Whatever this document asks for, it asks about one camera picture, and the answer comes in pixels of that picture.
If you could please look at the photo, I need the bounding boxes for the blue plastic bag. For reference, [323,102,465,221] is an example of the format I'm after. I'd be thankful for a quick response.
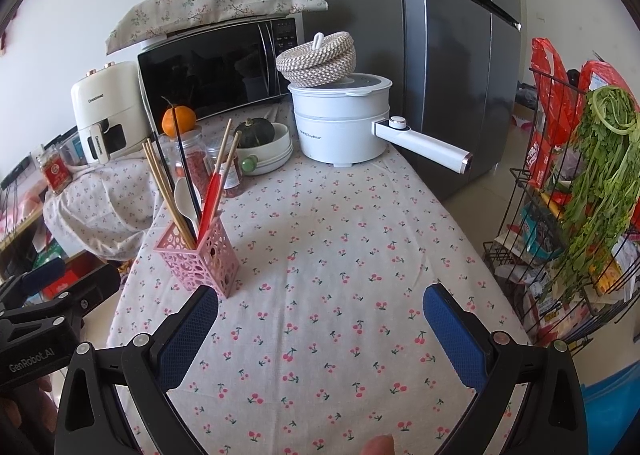
[580,360,640,455]

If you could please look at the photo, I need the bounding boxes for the red plastic bag white print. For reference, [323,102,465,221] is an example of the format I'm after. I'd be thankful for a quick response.
[527,37,583,190]

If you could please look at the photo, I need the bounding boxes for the white electric cooking pot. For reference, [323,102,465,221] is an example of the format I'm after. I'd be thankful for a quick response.
[287,72,474,174]

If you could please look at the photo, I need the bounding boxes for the grey refrigerator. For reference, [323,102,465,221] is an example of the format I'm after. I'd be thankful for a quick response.
[294,0,523,203]

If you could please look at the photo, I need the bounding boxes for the red box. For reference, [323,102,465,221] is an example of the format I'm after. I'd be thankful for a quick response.
[42,270,83,298]

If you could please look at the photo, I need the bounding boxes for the clear plastic container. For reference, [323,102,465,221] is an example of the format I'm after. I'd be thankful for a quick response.
[57,132,88,168]

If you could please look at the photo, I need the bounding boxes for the green kabocha squash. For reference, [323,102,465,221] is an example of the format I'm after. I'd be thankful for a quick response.
[235,118,277,150]

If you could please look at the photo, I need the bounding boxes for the tall glass jar red berries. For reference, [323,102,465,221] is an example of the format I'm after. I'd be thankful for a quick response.
[172,127,211,206]

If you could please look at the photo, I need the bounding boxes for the green leafy vegetables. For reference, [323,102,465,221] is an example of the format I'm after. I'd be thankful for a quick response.
[550,86,640,306]

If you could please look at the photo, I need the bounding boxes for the person's left hand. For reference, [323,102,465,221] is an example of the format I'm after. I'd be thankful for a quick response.
[0,375,58,455]

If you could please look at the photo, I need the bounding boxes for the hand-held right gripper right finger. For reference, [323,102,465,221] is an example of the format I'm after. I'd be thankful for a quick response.
[422,283,590,455]

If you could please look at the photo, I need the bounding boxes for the cherry print tablecloth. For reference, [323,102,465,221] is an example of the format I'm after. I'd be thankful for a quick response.
[105,100,533,455]

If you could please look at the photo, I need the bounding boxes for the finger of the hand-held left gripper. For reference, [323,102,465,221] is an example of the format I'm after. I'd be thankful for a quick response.
[0,262,122,336]
[0,257,67,308]

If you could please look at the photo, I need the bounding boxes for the floral cloth cover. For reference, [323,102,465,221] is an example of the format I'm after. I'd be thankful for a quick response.
[105,0,328,56]

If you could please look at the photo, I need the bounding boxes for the yellow packet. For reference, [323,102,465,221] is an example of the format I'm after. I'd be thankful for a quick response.
[592,255,631,296]

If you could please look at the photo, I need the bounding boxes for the person's right hand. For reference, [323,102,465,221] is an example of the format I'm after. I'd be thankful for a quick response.
[361,434,397,455]

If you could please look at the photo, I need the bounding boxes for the white plastic spoon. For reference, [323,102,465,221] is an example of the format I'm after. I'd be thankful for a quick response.
[173,176,202,233]

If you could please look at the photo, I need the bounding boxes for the orange tangerine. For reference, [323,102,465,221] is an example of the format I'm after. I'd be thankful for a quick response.
[160,96,197,138]

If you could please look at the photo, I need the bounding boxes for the group of wooden chopsticks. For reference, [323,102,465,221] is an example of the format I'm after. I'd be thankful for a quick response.
[141,117,243,251]

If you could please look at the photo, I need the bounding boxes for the pink perforated utensil holder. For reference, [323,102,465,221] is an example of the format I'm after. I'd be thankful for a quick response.
[153,215,241,299]

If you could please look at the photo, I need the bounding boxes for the cream air fryer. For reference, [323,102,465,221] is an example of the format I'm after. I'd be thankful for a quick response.
[70,61,153,166]

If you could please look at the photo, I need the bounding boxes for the black microwave oven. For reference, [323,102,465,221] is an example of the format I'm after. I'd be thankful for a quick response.
[136,17,306,138]

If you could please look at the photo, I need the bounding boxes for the red plastic spoon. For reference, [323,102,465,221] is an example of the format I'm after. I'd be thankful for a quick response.
[196,171,224,250]

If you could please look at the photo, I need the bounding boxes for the woven lidded basket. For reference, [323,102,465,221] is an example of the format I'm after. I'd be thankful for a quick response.
[275,32,357,87]

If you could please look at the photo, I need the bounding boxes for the black wire rack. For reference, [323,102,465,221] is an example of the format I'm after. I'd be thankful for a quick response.
[482,65,640,343]

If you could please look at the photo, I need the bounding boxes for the clear jar with red label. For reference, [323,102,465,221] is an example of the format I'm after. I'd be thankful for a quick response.
[39,147,73,194]

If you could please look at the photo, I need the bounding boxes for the labelled glass jar red berries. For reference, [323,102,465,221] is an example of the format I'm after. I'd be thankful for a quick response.
[207,145,244,199]

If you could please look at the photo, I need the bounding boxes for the white bowl with green clasp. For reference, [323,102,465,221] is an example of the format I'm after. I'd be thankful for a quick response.
[234,121,294,176]

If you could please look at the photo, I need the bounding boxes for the small floral white cloth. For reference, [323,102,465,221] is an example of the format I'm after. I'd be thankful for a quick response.
[42,152,173,263]

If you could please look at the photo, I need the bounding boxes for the teal snack packet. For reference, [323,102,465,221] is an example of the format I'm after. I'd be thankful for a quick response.
[522,207,556,261]

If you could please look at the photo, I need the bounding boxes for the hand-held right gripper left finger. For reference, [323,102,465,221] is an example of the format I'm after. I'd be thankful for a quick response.
[54,285,220,455]

